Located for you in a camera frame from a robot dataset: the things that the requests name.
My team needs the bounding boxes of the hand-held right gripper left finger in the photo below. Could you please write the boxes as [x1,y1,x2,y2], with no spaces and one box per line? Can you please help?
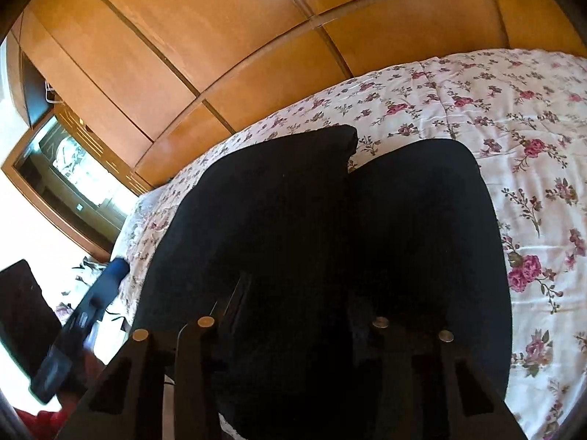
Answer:
[57,272,253,440]

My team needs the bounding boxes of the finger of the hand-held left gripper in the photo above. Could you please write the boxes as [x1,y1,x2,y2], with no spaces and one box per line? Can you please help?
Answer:
[88,259,130,315]

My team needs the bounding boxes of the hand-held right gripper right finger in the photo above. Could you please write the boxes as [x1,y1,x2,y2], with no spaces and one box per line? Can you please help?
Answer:
[349,314,529,440]

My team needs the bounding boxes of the black pants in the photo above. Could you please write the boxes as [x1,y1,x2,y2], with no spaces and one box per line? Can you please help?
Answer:
[132,124,513,440]

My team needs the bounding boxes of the black rectangular object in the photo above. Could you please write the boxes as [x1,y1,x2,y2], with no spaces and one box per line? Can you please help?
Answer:
[0,259,63,379]

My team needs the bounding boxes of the red garment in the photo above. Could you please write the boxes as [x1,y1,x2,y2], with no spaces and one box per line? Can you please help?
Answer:
[17,406,76,440]

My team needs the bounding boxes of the wooden framed mirror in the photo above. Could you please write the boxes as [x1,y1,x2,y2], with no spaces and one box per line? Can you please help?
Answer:
[1,114,138,263]

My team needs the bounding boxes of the floral bedspread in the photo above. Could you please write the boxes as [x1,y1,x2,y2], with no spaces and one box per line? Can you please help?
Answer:
[110,48,587,440]

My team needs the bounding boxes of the wooden wardrobe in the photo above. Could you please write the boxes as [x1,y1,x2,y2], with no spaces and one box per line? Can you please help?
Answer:
[9,0,587,193]

